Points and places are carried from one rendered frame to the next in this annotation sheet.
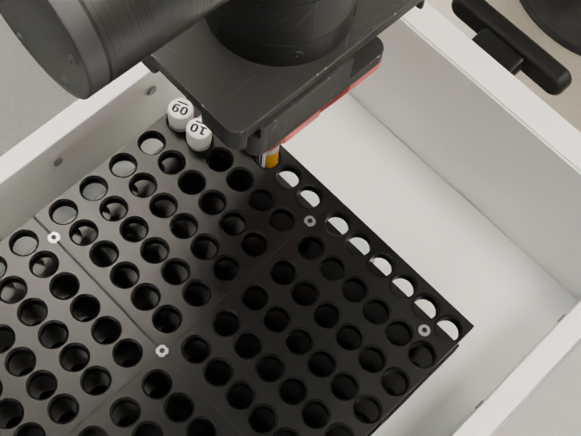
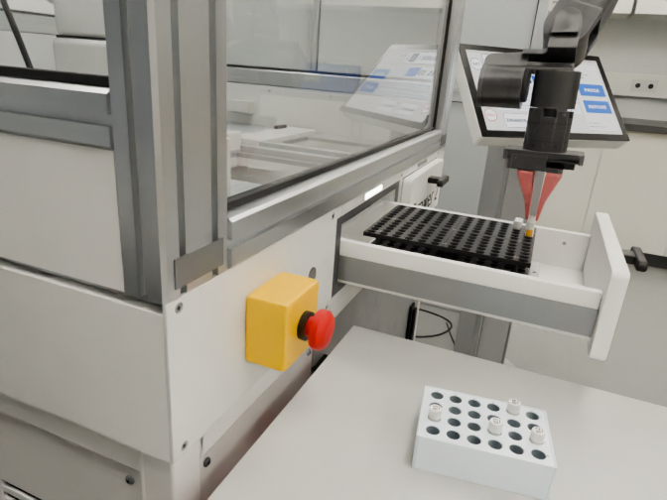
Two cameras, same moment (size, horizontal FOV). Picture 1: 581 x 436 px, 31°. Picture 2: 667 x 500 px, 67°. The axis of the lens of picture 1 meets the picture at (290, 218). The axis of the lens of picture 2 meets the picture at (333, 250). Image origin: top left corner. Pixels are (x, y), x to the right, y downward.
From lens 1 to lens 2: 0.68 m
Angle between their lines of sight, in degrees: 66
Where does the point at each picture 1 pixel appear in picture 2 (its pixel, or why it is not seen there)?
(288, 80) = (526, 150)
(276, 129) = (515, 160)
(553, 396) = (560, 396)
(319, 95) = (532, 161)
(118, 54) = (485, 83)
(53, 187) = not seen: hidden behind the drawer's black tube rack
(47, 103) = not seen: hidden behind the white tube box
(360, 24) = (555, 153)
